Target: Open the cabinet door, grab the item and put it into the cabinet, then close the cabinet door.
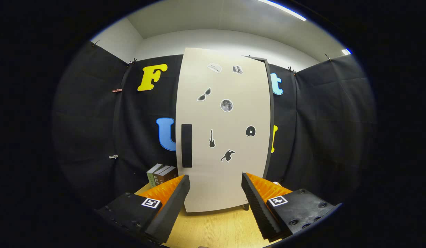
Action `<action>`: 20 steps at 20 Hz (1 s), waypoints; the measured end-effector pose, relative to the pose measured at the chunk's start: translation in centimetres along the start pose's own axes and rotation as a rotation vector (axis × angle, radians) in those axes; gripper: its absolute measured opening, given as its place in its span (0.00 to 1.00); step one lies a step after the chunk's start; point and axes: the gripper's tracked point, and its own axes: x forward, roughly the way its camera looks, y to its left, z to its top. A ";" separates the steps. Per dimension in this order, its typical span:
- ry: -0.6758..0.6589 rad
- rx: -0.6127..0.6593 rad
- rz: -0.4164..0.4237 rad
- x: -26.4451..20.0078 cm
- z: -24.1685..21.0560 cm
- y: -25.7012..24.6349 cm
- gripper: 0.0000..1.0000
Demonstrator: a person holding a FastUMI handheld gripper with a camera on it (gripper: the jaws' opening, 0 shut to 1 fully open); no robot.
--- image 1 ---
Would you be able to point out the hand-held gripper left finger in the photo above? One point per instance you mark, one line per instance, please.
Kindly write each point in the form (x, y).
(169, 212)

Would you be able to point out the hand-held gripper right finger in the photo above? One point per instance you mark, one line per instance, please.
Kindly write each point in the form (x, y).
(257, 206)

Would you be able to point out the brown book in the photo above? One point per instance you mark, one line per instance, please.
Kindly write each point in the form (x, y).
(159, 175)
(169, 174)

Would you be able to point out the green book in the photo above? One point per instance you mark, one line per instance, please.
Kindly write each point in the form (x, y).
(151, 177)

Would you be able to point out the dark grey cabinet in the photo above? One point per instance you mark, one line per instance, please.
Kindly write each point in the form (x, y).
(271, 103)

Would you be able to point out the black backdrop cloth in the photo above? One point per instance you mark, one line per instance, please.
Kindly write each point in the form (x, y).
(92, 124)

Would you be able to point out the small ceiling light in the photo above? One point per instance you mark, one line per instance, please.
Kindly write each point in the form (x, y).
(346, 51)

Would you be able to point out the long ceiling light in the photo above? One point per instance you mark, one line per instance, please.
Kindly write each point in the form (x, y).
(285, 8)

